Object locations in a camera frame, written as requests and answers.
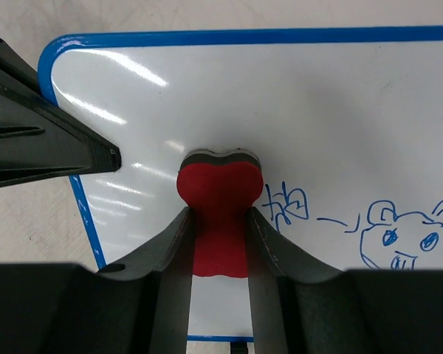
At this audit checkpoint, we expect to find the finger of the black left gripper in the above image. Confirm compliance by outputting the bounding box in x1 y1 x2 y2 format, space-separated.
0 85 122 187
0 37 46 105

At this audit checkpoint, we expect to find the black whiteboard foot clip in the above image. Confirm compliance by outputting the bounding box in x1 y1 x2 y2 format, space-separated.
230 342 249 354

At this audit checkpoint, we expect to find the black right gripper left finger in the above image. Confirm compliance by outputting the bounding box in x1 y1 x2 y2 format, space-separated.
0 208 194 353

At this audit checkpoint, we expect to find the red bone-shaped eraser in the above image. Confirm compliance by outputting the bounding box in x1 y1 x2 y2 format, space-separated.
176 149 264 278

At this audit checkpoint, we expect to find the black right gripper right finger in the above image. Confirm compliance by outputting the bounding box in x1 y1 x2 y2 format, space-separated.
246 208 443 353

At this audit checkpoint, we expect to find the blue framed whiteboard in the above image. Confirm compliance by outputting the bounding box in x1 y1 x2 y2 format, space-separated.
37 24 443 344

